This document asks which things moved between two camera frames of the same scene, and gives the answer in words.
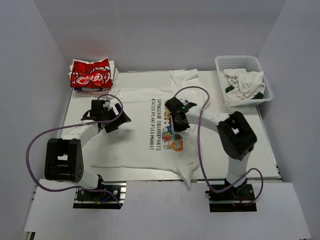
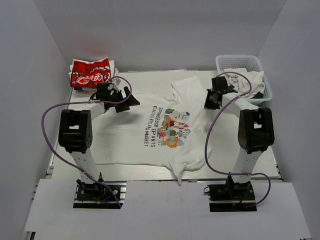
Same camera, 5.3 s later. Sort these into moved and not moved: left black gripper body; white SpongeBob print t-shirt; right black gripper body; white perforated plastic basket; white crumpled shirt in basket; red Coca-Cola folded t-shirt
Moved: right black gripper body; white SpongeBob print t-shirt; left black gripper body
Not moved: white crumpled shirt in basket; red Coca-Cola folded t-shirt; white perforated plastic basket
